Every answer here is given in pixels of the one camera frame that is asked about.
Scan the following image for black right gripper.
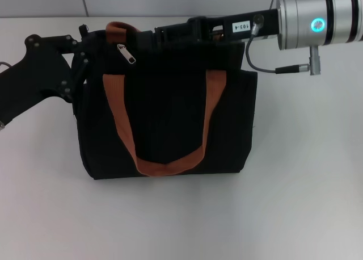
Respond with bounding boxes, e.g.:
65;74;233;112
188;9;281;42

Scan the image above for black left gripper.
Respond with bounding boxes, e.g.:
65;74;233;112
0;24;91;127

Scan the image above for silver zipper pull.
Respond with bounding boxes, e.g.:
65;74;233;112
117;43;137;65

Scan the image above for black bag with orange handles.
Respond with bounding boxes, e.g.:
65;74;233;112
73;21;258;181

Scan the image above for grey right gripper cable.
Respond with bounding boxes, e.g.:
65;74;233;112
244;13;322;76

